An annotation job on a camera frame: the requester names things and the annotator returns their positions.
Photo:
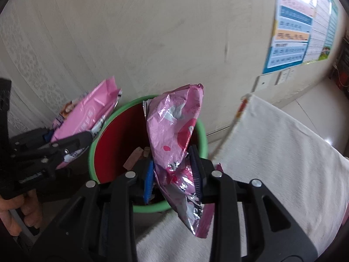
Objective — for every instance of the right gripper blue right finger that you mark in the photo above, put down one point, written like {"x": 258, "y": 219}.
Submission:
{"x": 213, "y": 186}

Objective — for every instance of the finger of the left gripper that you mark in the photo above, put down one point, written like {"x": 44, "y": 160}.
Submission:
{"x": 32, "y": 139}
{"x": 55, "y": 152}

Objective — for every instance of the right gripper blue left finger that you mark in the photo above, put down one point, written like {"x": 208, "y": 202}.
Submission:
{"x": 119, "y": 215}

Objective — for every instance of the purple snack bag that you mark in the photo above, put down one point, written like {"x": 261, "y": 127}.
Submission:
{"x": 87, "y": 113}

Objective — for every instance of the pink foil wrapper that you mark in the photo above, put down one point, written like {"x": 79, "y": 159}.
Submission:
{"x": 170, "y": 122}

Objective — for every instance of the green red trash bin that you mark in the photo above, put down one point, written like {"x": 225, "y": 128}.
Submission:
{"x": 123, "y": 132}

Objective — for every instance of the white towel table cover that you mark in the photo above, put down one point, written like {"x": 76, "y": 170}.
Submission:
{"x": 292, "y": 192}

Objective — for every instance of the red container on shelf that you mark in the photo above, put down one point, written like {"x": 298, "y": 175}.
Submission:
{"x": 342, "y": 78}

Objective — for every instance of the dark bedside shelf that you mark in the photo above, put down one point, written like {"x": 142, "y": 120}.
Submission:
{"x": 341, "y": 62}

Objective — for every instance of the white single wall socket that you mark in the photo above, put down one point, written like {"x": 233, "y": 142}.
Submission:
{"x": 262, "y": 82}

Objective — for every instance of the white double wall socket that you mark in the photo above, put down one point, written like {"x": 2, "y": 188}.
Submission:
{"x": 286, "y": 75}

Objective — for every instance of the white character wall chart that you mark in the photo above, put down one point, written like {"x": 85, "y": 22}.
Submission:
{"x": 319, "y": 30}

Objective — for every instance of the green illustrated wall poster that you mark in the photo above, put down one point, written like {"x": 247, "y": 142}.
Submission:
{"x": 332, "y": 27}

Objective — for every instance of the blue pinyin wall poster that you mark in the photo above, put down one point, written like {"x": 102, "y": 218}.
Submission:
{"x": 293, "y": 24}

